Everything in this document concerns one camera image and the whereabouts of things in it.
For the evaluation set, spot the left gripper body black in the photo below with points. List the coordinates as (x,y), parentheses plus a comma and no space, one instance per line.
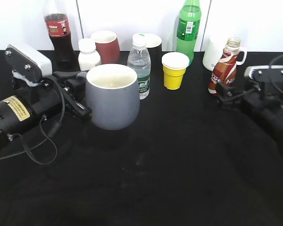
(38,101)

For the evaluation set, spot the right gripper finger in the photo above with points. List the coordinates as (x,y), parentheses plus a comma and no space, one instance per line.
(229,101)
(223,90)

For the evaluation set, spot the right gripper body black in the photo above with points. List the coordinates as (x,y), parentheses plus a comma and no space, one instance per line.
(259,96)

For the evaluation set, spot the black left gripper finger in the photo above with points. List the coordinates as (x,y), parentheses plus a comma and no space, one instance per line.
(71,104)
(63,76)

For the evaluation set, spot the brown coffee drink bottle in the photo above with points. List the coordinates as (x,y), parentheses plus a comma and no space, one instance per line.
(225,69)

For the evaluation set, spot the grey ceramic mug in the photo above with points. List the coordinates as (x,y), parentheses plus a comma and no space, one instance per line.
(112,94)

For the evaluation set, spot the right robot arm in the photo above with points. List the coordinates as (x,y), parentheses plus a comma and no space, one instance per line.
(169,119)

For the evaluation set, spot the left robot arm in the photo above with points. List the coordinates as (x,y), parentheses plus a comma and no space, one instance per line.
(12,111)

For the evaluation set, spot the yellow paper cup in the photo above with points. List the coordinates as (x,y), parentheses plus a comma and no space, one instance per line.
(174,67)

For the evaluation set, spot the green sprite bottle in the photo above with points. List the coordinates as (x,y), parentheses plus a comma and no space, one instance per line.
(188,28)

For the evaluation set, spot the cola bottle red label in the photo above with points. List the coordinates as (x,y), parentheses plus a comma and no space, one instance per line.
(57,24)

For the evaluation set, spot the white milk bottle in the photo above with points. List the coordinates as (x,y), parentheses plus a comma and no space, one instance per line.
(88,57)

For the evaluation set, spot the white ceramic mug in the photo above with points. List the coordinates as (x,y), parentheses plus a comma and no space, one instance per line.
(214,51)

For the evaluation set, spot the dark red mug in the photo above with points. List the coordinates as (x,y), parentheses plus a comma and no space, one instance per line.
(107,45)

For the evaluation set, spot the clear water bottle green label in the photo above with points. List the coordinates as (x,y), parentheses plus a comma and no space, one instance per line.
(139,60)

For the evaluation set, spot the black mug white interior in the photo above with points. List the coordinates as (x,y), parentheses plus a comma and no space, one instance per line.
(154,46)

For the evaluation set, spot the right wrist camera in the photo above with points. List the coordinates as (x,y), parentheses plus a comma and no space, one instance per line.
(269,80)

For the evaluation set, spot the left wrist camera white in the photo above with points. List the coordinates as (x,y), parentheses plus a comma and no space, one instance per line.
(28,62)

